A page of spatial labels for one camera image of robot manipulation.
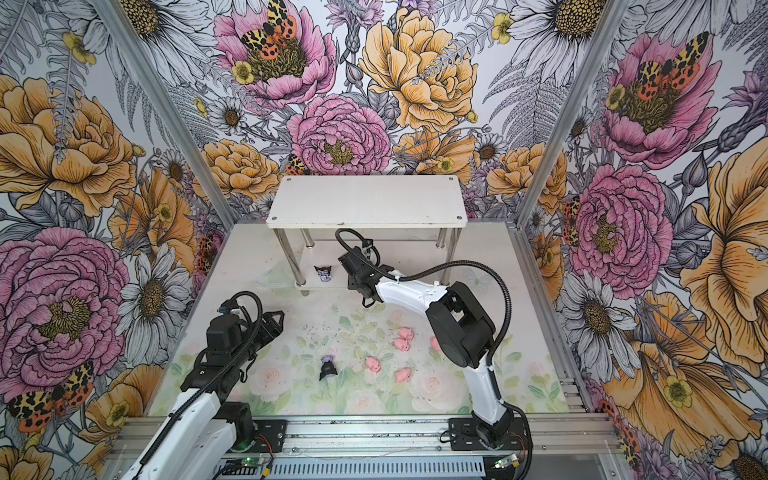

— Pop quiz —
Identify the black purple figure toy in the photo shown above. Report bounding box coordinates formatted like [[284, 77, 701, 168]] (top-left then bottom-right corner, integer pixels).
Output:
[[319, 355, 338, 381]]

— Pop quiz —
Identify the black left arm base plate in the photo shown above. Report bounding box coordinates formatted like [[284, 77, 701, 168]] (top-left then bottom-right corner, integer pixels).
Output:
[[249, 419, 288, 454]]

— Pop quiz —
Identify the white two-tier shelf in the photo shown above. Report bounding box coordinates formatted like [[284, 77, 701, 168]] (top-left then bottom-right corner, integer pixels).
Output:
[[266, 175, 468, 293]]

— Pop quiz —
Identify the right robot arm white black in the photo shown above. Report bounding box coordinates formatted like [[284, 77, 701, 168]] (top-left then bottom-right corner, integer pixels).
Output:
[[339, 247, 514, 449]]

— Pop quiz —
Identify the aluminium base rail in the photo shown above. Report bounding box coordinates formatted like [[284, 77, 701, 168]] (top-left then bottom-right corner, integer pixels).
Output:
[[107, 412, 619, 460]]

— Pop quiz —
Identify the grey slotted cable duct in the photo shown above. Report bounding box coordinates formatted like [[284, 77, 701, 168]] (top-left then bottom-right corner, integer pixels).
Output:
[[211, 456, 486, 479]]

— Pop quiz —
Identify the aluminium corner post right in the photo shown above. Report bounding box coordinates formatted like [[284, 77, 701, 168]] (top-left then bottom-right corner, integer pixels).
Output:
[[515, 0, 631, 230]]

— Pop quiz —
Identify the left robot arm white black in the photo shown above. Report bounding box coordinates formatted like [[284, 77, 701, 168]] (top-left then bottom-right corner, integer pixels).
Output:
[[123, 307, 285, 479]]

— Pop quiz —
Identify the purple black-eared figure toy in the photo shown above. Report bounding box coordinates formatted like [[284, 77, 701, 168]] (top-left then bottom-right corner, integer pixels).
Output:
[[314, 265, 333, 283]]

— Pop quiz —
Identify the pink pig toy lower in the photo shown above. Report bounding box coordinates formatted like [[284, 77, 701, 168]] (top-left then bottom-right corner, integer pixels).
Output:
[[394, 368, 412, 384]]

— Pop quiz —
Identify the pink pig toy upper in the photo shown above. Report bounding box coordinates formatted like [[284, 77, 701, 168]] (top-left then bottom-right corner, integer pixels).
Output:
[[398, 327, 414, 341]]

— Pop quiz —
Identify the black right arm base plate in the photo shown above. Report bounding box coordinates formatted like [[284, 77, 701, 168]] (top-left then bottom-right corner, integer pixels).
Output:
[[447, 417, 533, 452]]

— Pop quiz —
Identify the pink pig toy centre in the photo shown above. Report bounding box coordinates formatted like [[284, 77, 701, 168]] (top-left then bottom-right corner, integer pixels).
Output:
[[365, 356, 381, 374]]

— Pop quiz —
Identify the aluminium corner post left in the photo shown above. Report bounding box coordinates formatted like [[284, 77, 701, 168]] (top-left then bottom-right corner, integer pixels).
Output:
[[94, 1, 239, 232]]

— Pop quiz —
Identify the aluminium corner post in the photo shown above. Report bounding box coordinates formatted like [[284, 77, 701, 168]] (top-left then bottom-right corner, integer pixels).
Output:
[[94, 1, 239, 232], [515, 0, 631, 230]]

